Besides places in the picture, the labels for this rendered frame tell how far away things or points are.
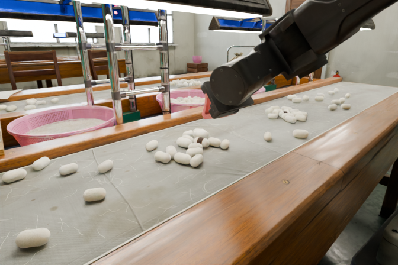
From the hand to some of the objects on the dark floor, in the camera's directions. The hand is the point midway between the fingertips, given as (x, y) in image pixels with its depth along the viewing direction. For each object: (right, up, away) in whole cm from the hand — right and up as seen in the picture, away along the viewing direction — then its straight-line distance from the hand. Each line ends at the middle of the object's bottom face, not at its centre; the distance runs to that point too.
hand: (205, 115), depth 51 cm
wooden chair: (-98, -10, +244) cm, 263 cm away
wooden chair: (-151, -28, +186) cm, 242 cm away
